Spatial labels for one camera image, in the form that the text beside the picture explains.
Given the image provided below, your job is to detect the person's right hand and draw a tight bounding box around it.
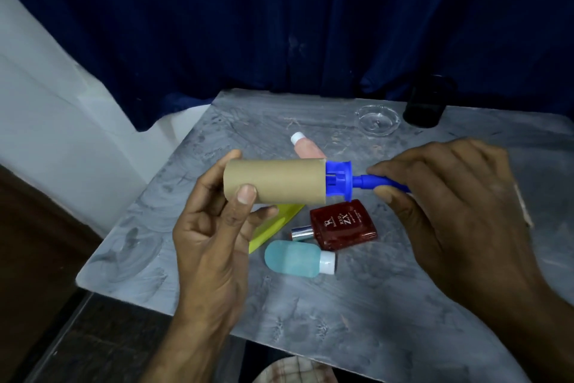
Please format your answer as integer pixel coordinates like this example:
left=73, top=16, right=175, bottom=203
left=367, top=138, right=552, bottom=307

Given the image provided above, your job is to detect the person's left hand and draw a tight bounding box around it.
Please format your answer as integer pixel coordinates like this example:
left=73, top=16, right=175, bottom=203
left=172, top=149, right=279, bottom=321

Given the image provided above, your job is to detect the white lint roll refill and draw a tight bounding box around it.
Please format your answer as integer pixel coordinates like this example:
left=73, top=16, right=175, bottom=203
left=512, top=182, right=535, bottom=230

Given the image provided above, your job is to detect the yellow-green comb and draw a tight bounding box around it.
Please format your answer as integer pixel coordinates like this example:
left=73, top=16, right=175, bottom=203
left=249, top=203, right=307, bottom=255

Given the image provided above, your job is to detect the light blue bottle white cap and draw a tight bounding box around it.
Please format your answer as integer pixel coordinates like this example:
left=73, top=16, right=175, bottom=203
left=264, top=240, right=337, bottom=280

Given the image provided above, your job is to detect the brown cardboard roll core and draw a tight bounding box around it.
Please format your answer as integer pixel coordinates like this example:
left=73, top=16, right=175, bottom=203
left=223, top=157, right=327, bottom=205

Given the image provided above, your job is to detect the red perfume bottle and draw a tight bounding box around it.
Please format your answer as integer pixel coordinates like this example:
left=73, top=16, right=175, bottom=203
left=291, top=199, right=378, bottom=252

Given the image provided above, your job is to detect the black mesh cup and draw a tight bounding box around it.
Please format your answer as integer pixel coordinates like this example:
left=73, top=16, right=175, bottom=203
left=402, top=75, right=456, bottom=129

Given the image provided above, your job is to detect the clear glass ashtray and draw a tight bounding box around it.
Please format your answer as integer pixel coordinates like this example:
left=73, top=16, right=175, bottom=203
left=354, top=105, right=401, bottom=137

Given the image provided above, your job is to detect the blue lint roller handle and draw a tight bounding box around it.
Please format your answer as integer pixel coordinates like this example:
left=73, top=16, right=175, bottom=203
left=325, top=160, right=411, bottom=198

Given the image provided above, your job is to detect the pink bottle white cap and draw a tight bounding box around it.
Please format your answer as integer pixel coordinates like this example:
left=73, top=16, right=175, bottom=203
left=290, top=132, right=326, bottom=160

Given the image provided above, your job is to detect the plaid shirt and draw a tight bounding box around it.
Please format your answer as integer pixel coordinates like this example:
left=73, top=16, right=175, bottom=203
left=253, top=356, right=337, bottom=383

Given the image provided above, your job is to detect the brown wooden panel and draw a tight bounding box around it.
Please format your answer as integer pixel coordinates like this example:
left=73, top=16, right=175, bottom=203
left=0, top=165, right=104, bottom=383

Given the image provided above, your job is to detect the dark blue curtain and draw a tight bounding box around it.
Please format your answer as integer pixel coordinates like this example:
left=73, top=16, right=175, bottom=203
left=0, top=0, right=574, bottom=133

